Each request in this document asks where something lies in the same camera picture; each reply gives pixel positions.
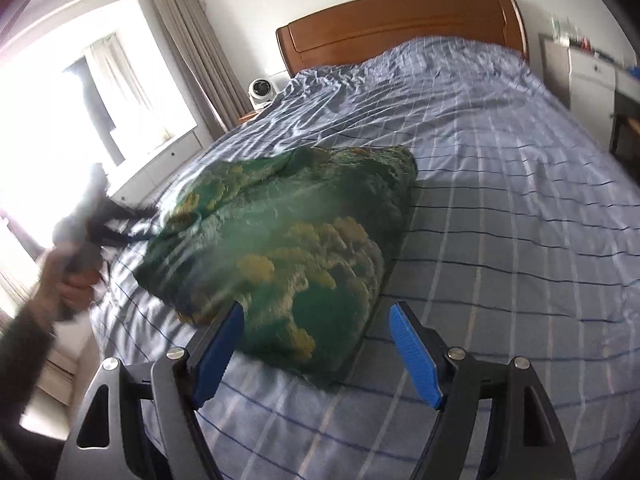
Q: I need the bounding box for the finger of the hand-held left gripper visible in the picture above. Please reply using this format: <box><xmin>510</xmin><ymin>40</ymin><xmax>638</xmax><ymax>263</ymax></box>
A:
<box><xmin>99</xmin><ymin>226</ymin><xmax>152</xmax><ymax>250</ymax></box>
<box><xmin>111</xmin><ymin>203</ymin><xmax>163</xmax><ymax>224</ymax></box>

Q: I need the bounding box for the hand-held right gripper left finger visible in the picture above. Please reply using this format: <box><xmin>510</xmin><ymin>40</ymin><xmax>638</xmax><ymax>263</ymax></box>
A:
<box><xmin>62</xmin><ymin>301</ymin><xmax>246</xmax><ymax>480</ymax></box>

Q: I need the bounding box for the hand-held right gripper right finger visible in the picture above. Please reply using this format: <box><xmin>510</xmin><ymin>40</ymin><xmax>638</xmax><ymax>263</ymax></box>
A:
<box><xmin>389</xmin><ymin>301</ymin><xmax>571</xmax><ymax>480</ymax></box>

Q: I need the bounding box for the green landscape print jacket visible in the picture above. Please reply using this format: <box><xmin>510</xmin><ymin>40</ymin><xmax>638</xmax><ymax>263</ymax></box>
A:
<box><xmin>135</xmin><ymin>145</ymin><xmax>418</xmax><ymax>388</ymax></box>

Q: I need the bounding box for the person's left forearm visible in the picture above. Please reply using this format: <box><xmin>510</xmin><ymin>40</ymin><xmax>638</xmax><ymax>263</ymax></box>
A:
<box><xmin>0</xmin><ymin>300</ymin><xmax>58</xmax><ymax>428</ymax></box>

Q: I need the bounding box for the person's left hand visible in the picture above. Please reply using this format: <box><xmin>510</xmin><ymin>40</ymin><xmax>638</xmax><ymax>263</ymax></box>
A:
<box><xmin>35</xmin><ymin>249</ymin><xmax>102</xmax><ymax>322</ymax></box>

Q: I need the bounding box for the white window bench cabinet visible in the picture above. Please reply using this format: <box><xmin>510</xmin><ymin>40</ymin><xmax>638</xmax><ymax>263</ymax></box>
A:
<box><xmin>107</xmin><ymin>127</ymin><xmax>213</xmax><ymax>206</ymax></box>

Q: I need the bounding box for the white sheer curtain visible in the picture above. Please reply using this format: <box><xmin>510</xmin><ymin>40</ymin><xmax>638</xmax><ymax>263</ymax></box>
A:
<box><xmin>82</xmin><ymin>32</ymin><xmax>151</xmax><ymax>126</ymax></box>

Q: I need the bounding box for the beige curtain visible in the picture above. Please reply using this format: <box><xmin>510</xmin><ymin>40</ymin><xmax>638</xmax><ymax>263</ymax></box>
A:
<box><xmin>147</xmin><ymin>0</ymin><xmax>251</xmax><ymax>136</ymax></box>

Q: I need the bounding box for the white round fan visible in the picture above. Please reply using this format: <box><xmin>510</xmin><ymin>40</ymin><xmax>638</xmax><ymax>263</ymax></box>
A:
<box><xmin>248</xmin><ymin>77</ymin><xmax>277</xmax><ymax>110</ymax></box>

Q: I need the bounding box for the bed with blue checked duvet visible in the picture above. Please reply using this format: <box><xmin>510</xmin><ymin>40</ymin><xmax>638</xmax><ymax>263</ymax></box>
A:
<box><xmin>92</xmin><ymin>35</ymin><xmax>640</xmax><ymax>480</ymax></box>

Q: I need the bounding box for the wooden bed headboard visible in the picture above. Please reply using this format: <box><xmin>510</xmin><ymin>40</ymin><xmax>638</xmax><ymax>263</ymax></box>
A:
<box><xmin>276</xmin><ymin>0</ymin><xmax>530</xmax><ymax>78</ymax></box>

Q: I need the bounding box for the white desk with drawers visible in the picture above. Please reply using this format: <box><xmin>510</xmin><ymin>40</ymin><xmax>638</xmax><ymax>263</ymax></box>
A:
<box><xmin>539</xmin><ymin>32</ymin><xmax>640</xmax><ymax>161</ymax></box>

